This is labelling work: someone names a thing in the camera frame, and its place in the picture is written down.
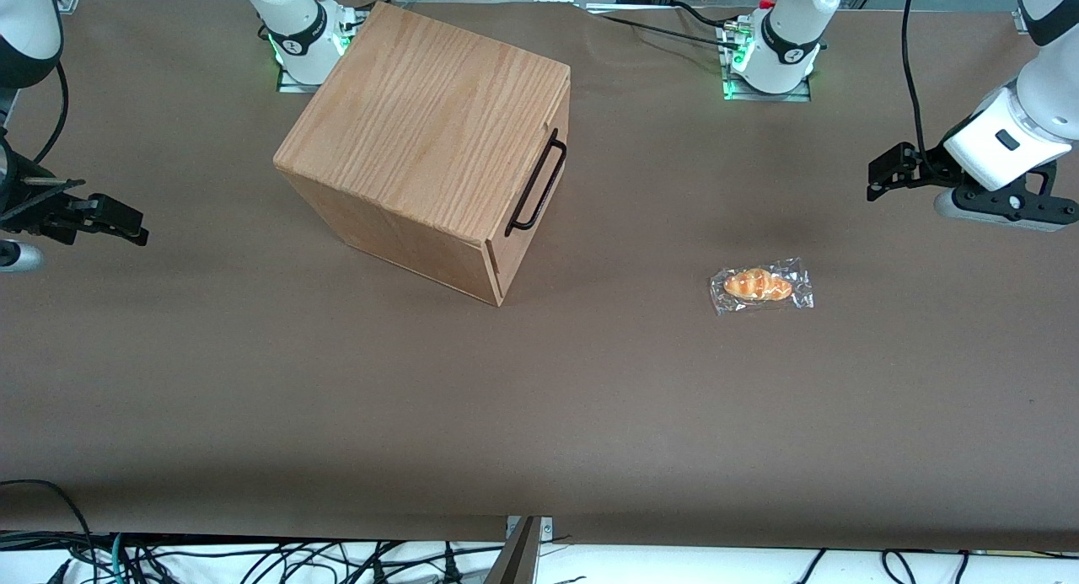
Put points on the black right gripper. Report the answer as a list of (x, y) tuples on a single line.
[(35, 211)]

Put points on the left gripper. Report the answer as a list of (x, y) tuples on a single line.
[(928, 168)]

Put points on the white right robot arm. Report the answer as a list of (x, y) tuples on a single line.
[(297, 24)]

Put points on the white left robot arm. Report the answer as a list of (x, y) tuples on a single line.
[(788, 28)]

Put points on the light wooden drawer cabinet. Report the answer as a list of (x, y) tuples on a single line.
[(421, 120)]

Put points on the bread roll in clear wrapper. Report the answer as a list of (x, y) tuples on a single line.
[(759, 286)]

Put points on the aluminium corner profile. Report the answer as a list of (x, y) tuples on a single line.
[(1023, 21)]

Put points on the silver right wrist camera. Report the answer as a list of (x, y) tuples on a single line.
[(17, 256)]

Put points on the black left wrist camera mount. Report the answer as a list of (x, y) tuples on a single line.
[(1011, 203)]

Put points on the metal table edge bracket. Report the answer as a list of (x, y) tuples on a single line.
[(546, 529)]

